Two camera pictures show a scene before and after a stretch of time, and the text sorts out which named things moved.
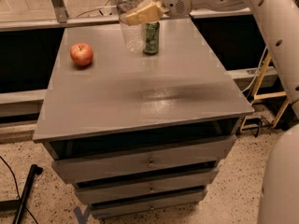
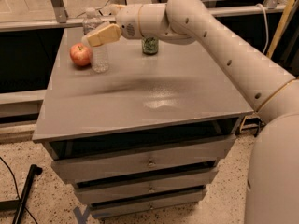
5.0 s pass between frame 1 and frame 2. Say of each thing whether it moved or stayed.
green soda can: stayed
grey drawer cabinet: stayed
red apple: stayed
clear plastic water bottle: moved
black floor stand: stayed
